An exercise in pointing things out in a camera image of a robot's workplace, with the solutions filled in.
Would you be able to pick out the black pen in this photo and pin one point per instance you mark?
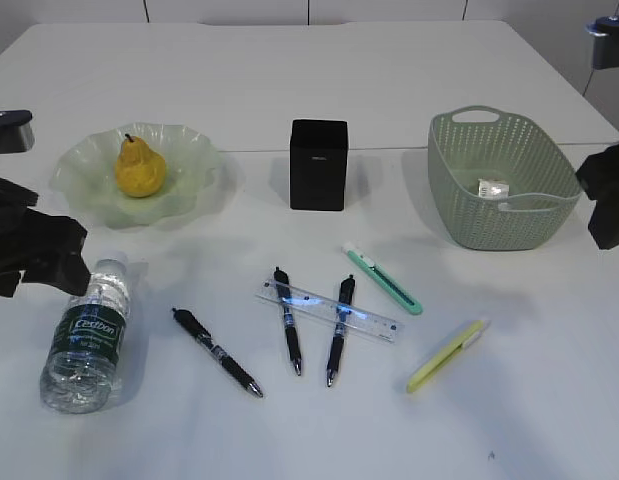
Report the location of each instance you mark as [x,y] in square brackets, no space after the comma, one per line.
[289,325]
[203,337]
[346,291]

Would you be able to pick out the clear water bottle green label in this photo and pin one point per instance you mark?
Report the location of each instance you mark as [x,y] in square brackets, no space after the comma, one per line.
[80,373]

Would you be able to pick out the black pen far left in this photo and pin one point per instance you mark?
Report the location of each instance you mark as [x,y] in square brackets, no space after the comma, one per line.
[203,337]

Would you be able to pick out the yellow pear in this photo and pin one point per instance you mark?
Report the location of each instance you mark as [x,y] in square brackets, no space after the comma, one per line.
[139,171]

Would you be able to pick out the pale green wavy glass plate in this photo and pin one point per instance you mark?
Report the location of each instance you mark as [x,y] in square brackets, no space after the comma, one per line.
[85,175]

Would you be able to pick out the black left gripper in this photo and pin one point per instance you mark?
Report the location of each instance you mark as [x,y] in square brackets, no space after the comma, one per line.
[37,248]

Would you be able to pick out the green plastic woven basket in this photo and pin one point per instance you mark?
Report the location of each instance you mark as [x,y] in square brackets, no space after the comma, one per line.
[513,148]

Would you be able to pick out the clear plastic ruler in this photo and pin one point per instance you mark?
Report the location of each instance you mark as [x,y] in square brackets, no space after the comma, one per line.
[329,310]

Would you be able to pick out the black pen middle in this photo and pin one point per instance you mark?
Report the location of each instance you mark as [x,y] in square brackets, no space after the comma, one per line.
[289,325]

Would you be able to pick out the yellow green pen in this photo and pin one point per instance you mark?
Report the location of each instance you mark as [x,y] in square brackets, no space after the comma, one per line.
[456,343]

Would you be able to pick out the green utility knife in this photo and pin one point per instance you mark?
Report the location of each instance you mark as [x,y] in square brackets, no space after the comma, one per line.
[376,272]

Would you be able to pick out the black square pen holder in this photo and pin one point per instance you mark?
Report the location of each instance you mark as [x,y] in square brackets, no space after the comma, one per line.
[318,164]

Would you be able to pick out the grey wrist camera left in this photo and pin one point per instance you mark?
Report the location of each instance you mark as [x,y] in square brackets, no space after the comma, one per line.
[16,135]

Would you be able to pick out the black pen right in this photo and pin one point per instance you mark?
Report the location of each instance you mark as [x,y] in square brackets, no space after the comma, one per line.
[346,291]

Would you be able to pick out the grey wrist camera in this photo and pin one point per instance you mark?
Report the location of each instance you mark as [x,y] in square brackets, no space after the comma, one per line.
[605,33]
[16,135]

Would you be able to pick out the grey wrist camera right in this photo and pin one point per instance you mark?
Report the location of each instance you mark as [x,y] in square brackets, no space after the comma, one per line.
[605,33]

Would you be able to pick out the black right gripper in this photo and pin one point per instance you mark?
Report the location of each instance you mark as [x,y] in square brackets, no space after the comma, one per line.
[599,178]

